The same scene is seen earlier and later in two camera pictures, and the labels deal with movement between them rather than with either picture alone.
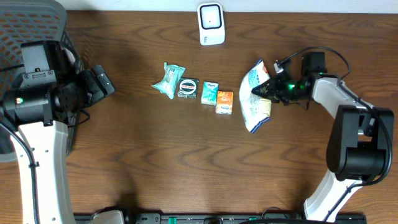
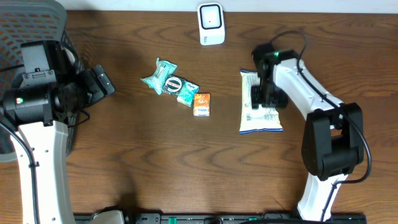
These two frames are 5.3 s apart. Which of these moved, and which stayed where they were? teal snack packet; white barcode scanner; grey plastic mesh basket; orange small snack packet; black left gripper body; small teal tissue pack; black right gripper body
Moved: small teal tissue pack; teal snack packet; orange small snack packet; black right gripper body
Stayed: black left gripper body; grey plastic mesh basket; white barcode scanner
